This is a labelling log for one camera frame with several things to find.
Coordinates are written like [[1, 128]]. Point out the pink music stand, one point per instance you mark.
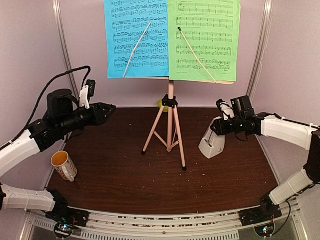
[[170, 101]]

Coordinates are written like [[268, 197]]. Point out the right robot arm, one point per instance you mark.
[[306, 136]]

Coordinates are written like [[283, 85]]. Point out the white metronome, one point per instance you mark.
[[211, 144]]

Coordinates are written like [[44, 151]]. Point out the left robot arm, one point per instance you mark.
[[36, 138]]

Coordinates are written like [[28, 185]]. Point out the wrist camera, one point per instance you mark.
[[87, 91], [226, 110]]

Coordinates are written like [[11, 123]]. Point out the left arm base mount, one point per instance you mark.
[[68, 220]]

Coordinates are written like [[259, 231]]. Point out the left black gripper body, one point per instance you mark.
[[69, 122]]

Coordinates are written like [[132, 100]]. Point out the aluminium front rail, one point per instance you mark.
[[221, 225]]

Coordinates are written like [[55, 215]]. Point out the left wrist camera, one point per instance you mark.
[[87, 91]]

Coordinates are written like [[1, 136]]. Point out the green plastic bowl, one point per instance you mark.
[[160, 104]]

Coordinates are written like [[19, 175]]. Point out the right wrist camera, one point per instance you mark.
[[226, 110]]

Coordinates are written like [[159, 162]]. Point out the green sheet music paper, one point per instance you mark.
[[203, 40]]

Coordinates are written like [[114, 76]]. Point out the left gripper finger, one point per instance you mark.
[[105, 114], [105, 108]]

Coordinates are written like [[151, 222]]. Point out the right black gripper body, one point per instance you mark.
[[237, 126]]

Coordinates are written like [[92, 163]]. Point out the blue sheet music paper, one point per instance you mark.
[[137, 38]]

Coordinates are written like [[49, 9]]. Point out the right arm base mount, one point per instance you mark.
[[262, 218]]

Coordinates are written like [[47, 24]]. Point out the white patterned mug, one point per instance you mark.
[[64, 166]]

